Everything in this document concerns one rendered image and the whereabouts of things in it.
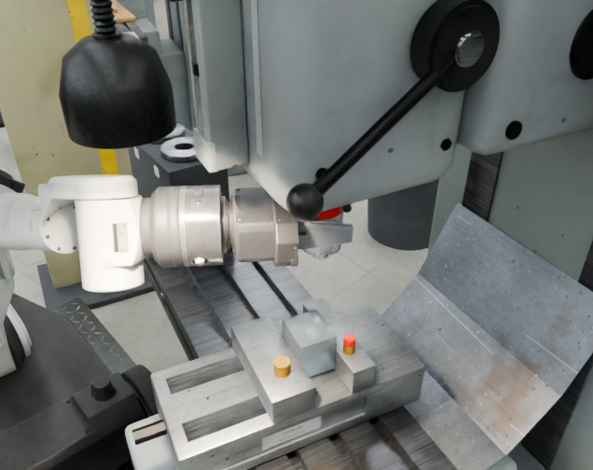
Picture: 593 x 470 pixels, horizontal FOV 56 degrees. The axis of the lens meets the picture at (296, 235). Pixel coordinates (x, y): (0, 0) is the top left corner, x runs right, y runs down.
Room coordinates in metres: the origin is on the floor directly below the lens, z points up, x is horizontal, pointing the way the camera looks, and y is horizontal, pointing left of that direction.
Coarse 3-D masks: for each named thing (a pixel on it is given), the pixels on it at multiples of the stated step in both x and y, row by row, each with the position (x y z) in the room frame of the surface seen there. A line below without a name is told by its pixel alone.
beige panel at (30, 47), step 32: (0, 0) 1.95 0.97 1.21; (32, 0) 1.99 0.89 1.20; (64, 0) 2.04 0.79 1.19; (0, 32) 1.94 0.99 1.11; (32, 32) 1.98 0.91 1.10; (64, 32) 2.03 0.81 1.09; (0, 64) 1.92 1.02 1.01; (32, 64) 1.97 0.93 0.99; (0, 96) 1.91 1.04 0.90; (32, 96) 1.96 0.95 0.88; (32, 128) 1.94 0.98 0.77; (64, 128) 2.00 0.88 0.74; (32, 160) 1.93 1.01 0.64; (64, 160) 1.98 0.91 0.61; (96, 160) 2.04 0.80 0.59; (128, 160) 2.09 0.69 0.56; (32, 192) 1.92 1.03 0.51; (64, 256) 1.94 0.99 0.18; (64, 288) 1.91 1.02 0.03
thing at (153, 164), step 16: (176, 128) 1.07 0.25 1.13; (160, 144) 1.02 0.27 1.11; (176, 144) 1.00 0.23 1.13; (192, 144) 1.00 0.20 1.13; (144, 160) 1.00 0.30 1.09; (160, 160) 0.95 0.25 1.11; (176, 160) 0.94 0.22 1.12; (192, 160) 0.95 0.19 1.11; (144, 176) 1.02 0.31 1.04; (160, 176) 0.94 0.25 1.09; (176, 176) 0.91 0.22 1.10; (192, 176) 0.93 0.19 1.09; (208, 176) 0.94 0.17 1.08; (224, 176) 0.96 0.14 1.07; (144, 192) 1.03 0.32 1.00; (224, 192) 0.96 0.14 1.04
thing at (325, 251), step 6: (336, 216) 0.51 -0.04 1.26; (342, 216) 0.52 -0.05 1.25; (324, 246) 0.51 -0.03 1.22; (330, 246) 0.51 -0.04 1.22; (336, 246) 0.51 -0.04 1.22; (306, 252) 0.51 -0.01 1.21; (312, 252) 0.51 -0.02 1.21; (318, 252) 0.51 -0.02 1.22; (324, 252) 0.51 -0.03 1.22; (330, 252) 0.51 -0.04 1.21; (336, 252) 0.51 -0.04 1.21
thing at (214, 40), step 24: (192, 0) 0.46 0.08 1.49; (216, 0) 0.46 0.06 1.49; (240, 0) 0.47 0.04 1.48; (192, 24) 0.47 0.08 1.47; (216, 24) 0.46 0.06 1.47; (240, 24) 0.47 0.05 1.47; (192, 48) 0.47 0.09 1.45; (216, 48) 0.46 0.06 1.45; (240, 48) 0.47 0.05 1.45; (192, 72) 0.48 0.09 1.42; (216, 72) 0.46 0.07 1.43; (240, 72) 0.47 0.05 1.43; (216, 96) 0.46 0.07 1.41; (240, 96) 0.47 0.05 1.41; (216, 120) 0.46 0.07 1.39; (240, 120) 0.47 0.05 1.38; (216, 144) 0.46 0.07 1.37; (240, 144) 0.47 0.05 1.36; (216, 168) 0.45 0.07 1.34
